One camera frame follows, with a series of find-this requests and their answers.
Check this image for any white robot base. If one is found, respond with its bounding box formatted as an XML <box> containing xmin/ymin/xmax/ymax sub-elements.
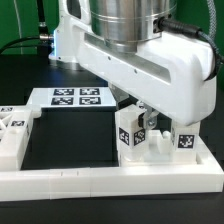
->
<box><xmin>49</xmin><ymin>20</ymin><xmax>81</xmax><ymax>70</ymax></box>

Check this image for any black cable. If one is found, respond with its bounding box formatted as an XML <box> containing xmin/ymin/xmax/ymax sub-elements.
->
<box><xmin>0</xmin><ymin>34</ymin><xmax>56</xmax><ymax>56</ymax></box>

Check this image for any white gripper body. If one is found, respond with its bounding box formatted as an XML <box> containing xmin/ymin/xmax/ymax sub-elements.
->
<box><xmin>59</xmin><ymin>0</ymin><xmax>216</xmax><ymax>125</ymax></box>

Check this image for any white tag sheet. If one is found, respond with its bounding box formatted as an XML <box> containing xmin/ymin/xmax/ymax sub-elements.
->
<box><xmin>27</xmin><ymin>87</ymin><xmax>116</xmax><ymax>108</ymax></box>

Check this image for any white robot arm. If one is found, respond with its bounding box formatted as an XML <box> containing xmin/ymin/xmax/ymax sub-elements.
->
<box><xmin>55</xmin><ymin>0</ymin><xmax>216</xmax><ymax>125</ymax></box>

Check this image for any white chair seat part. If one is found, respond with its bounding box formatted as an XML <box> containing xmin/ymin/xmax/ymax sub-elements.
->
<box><xmin>118</xmin><ymin>129</ymin><xmax>198</xmax><ymax>168</ymax></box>

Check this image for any white U-shaped frame fence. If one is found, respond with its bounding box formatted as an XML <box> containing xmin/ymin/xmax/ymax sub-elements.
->
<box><xmin>0</xmin><ymin>118</ymin><xmax>224</xmax><ymax>203</ymax></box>

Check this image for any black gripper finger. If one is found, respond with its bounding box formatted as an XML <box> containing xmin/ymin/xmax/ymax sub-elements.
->
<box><xmin>108</xmin><ymin>83</ymin><xmax>132</xmax><ymax>109</ymax></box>
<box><xmin>136</xmin><ymin>101</ymin><xmax>159</xmax><ymax>129</ymax></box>

